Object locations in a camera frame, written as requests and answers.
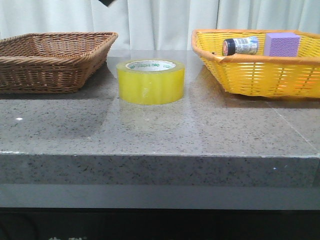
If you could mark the black gripper body other arm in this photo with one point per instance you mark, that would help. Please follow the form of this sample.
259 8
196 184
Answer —
106 3

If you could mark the yellow packing tape roll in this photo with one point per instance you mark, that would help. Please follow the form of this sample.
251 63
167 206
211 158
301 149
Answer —
151 81

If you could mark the white curtain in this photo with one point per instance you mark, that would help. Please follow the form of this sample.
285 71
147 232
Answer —
155 24

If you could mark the brown wicker basket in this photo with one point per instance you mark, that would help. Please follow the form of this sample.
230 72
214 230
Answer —
52 62

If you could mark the small black-capped bottle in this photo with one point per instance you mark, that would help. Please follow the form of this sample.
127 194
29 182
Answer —
246 46

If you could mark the yellow woven basket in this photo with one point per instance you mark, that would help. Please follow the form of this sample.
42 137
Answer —
259 75

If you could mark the purple foam block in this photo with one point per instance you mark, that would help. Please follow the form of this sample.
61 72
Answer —
281 44

